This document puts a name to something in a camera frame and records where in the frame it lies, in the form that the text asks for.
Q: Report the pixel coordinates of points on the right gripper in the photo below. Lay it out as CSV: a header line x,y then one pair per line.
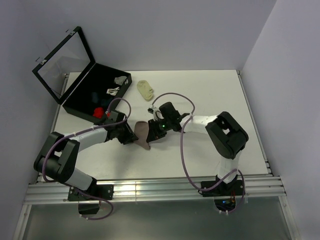
x,y
154,133

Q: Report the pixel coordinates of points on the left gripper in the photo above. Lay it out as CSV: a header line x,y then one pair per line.
x,y
129,135

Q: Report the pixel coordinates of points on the taupe sock red striped cuff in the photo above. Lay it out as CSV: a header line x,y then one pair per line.
x,y
141,130

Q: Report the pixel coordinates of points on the beige red reindeer sock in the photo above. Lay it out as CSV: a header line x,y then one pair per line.
x,y
98,112

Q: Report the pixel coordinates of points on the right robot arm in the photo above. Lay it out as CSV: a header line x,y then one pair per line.
x,y
226,135

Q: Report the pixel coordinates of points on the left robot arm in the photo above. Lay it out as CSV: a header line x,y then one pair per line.
x,y
58,155

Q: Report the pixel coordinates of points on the dark blue sock in box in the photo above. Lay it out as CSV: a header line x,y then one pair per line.
x,y
106,102

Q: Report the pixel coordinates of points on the white patterned sock in box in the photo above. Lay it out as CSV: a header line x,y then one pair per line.
x,y
113,91

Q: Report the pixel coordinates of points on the black display box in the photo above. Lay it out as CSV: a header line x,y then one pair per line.
x,y
70,74

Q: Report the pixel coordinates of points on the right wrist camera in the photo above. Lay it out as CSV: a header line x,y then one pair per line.
x,y
156,113

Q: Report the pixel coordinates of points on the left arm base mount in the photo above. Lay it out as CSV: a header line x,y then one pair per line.
x,y
89,203

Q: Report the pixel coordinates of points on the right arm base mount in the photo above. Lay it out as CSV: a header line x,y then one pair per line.
x,y
228,192

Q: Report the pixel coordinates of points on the aluminium front rail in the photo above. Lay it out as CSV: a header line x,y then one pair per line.
x,y
149,190

